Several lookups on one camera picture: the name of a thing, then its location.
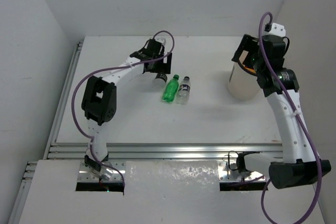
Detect orange bottle sideways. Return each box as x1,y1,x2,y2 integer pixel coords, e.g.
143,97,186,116
245,66,256,74

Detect black label clear bottle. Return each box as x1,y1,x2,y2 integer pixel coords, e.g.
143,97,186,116
153,72,167,89

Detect green plastic bottle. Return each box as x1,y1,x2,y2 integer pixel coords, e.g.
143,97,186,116
162,74,180,103

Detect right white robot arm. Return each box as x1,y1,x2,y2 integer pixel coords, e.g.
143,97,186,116
232,34,331,189

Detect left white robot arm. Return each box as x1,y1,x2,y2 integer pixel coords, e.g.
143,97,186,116
81,38,172,173

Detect white bin with black rim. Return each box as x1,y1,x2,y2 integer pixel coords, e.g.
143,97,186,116
227,62,261,101

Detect blue label clear bottle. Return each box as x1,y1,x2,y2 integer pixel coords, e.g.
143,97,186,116
176,76,191,104

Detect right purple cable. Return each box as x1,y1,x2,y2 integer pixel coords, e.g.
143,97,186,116
258,11,323,224

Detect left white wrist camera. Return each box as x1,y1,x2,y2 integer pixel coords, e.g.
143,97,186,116
155,37,166,46

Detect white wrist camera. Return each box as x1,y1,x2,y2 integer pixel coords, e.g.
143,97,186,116
264,23,286,37
155,37,166,46

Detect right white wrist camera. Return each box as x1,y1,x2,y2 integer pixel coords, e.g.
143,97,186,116
264,23,286,37

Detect left aluminium rail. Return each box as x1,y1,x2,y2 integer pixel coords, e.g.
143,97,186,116
43,40,83,159

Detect aluminium rail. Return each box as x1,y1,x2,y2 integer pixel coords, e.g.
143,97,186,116
44,143,282,160
43,40,83,159

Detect front aluminium rail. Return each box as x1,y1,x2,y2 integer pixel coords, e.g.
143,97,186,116
44,143,282,160

